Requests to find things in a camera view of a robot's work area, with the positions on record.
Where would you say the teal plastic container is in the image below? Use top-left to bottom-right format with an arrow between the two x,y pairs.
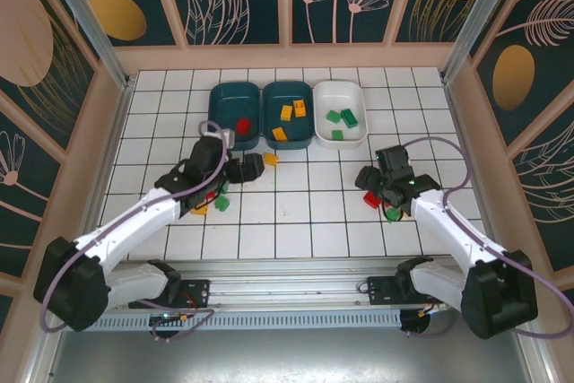
208,81 -> 262,151
261,81 -> 315,150

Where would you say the white plastic container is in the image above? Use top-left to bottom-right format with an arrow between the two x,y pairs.
312,80 -> 370,151

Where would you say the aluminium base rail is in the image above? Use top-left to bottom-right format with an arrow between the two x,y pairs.
129,257 -> 449,312

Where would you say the perforated metal cable tray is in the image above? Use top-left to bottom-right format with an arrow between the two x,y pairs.
89,309 -> 404,333

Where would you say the aluminium frame post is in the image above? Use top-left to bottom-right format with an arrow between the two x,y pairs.
38,0 -> 135,88
441,0 -> 508,83

